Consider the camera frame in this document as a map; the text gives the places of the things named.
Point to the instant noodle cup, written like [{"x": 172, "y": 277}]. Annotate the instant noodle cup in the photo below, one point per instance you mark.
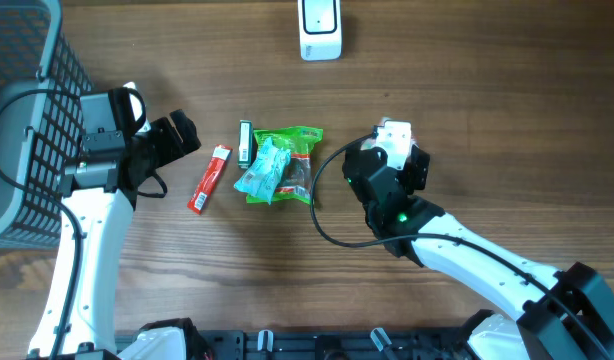
[{"x": 370, "y": 143}]

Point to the pale green wipes packet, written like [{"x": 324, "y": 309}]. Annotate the pale green wipes packet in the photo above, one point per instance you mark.
[{"x": 261, "y": 179}]

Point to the grey plastic mesh basket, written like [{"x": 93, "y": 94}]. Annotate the grey plastic mesh basket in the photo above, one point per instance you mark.
[{"x": 40, "y": 121}]

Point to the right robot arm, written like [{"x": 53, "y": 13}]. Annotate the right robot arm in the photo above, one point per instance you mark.
[{"x": 544, "y": 312}]

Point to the green snack bag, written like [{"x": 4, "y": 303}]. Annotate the green snack bag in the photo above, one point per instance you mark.
[{"x": 296, "y": 180}]

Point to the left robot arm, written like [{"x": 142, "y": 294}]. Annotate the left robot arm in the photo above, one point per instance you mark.
[{"x": 120, "y": 150}]

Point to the dark green small box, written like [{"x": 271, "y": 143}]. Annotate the dark green small box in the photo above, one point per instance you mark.
[{"x": 245, "y": 144}]

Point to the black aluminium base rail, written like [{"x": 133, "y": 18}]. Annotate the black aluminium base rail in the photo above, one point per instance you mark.
[{"x": 416, "y": 344}]

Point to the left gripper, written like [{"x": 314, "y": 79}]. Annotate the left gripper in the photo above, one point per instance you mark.
[{"x": 173, "y": 146}]

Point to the white barcode scanner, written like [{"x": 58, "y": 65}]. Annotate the white barcode scanner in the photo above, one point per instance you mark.
[{"x": 320, "y": 29}]

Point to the red snack packet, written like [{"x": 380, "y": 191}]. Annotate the red snack packet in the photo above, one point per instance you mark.
[{"x": 212, "y": 174}]

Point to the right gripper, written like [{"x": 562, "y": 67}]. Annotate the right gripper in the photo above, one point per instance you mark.
[{"x": 416, "y": 172}]

